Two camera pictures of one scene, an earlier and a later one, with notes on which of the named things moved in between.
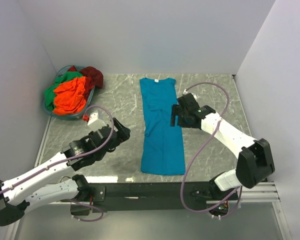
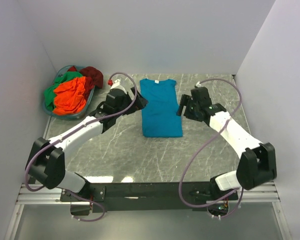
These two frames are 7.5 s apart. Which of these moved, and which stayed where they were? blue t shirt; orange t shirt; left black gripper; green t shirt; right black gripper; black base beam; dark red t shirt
Moved: blue t shirt; right black gripper; left black gripper
Stayed: black base beam; orange t shirt; green t shirt; dark red t shirt
